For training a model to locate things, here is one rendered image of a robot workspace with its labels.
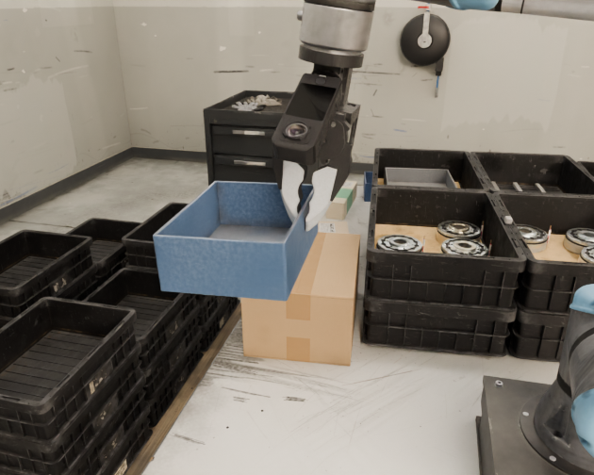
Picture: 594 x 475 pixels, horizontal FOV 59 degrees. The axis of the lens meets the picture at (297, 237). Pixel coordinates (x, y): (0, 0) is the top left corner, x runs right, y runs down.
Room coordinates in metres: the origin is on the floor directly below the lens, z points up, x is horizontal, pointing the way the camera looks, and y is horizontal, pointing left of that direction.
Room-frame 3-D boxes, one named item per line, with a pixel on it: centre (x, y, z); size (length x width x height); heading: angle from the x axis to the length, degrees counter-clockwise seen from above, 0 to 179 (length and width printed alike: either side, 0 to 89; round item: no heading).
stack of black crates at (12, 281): (1.58, 0.92, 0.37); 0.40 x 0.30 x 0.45; 166
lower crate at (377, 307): (1.10, -0.31, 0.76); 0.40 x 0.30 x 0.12; 171
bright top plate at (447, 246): (1.09, -0.38, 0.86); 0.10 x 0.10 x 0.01
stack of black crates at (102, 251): (1.97, 0.82, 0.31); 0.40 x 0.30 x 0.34; 166
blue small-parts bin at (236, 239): (0.61, 0.06, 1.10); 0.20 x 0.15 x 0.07; 168
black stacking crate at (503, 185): (1.44, -0.67, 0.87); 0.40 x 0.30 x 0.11; 171
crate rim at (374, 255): (1.10, -0.31, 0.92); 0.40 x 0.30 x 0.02; 171
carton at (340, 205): (1.76, -0.16, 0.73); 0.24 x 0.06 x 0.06; 164
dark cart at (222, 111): (2.78, 0.16, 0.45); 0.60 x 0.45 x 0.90; 166
